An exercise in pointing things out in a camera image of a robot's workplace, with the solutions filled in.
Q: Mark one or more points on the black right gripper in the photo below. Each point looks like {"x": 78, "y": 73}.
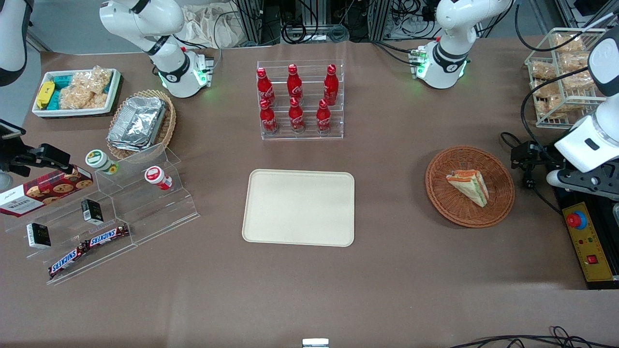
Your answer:
{"x": 18, "y": 160}

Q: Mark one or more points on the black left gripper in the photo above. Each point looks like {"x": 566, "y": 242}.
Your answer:
{"x": 537, "y": 155}

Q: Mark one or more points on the triangle sandwich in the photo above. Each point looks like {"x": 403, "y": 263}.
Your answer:
{"x": 469, "y": 186}

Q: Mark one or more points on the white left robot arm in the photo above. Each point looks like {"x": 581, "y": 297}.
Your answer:
{"x": 447, "y": 58}

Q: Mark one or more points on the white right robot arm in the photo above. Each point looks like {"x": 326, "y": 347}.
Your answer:
{"x": 164, "y": 19}

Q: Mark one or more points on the round brown wicker basket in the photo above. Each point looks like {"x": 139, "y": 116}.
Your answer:
{"x": 440, "y": 193}

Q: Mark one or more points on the oval wicker basket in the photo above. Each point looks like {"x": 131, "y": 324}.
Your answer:
{"x": 169, "y": 121}

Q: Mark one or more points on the cream plastic serving tray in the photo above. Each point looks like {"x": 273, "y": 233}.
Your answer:
{"x": 297, "y": 208}

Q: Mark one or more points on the red tartan cookie box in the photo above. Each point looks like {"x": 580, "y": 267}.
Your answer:
{"x": 43, "y": 191}

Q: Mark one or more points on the green lid white jar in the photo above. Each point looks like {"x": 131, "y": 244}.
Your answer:
{"x": 99, "y": 160}

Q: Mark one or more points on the black countertop appliance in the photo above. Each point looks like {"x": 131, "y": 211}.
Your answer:
{"x": 561, "y": 198}

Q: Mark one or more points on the clear puffed rice snack bag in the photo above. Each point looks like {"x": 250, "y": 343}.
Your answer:
{"x": 568, "y": 43}
{"x": 80, "y": 99}
{"x": 546, "y": 89}
{"x": 575, "y": 81}
{"x": 551, "y": 105}
{"x": 575, "y": 60}
{"x": 94, "y": 79}
{"x": 542, "y": 71}

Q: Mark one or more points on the teal snack packet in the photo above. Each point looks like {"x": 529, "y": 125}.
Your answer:
{"x": 62, "y": 80}
{"x": 54, "y": 100}

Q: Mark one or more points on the small black box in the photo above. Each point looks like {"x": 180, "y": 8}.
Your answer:
{"x": 92, "y": 211}
{"x": 38, "y": 236}

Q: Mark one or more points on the yellow snack packet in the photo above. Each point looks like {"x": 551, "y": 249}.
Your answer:
{"x": 45, "y": 94}

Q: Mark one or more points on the white rectangular snack bin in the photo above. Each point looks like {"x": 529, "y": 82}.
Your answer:
{"x": 112, "y": 92}

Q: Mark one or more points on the stacked aluminium foil trays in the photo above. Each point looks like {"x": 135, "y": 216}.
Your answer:
{"x": 138, "y": 123}

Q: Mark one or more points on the brown snickers bar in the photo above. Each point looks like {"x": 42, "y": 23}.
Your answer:
{"x": 66, "y": 262}
{"x": 106, "y": 236}

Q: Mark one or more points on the red lid white jar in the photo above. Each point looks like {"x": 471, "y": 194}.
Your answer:
{"x": 155, "y": 176}

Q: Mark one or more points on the clear acrylic step shelf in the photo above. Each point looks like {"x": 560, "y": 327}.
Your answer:
{"x": 145, "y": 208}

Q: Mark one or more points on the yellow emergency stop control box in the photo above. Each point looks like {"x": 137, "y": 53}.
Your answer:
{"x": 595, "y": 241}

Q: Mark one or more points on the beige cloth bag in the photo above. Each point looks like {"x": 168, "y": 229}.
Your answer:
{"x": 203, "y": 26}

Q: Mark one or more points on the red cola bottle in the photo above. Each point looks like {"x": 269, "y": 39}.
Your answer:
{"x": 294, "y": 84}
{"x": 296, "y": 117}
{"x": 323, "y": 117}
{"x": 265, "y": 88}
{"x": 331, "y": 87}
{"x": 268, "y": 118}

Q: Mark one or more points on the clear acrylic bottle rack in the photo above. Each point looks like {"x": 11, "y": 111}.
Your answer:
{"x": 309, "y": 77}

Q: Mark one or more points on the aluminium frame post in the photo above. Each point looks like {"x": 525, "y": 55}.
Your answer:
{"x": 250, "y": 21}
{"x": 382, "y": 19}

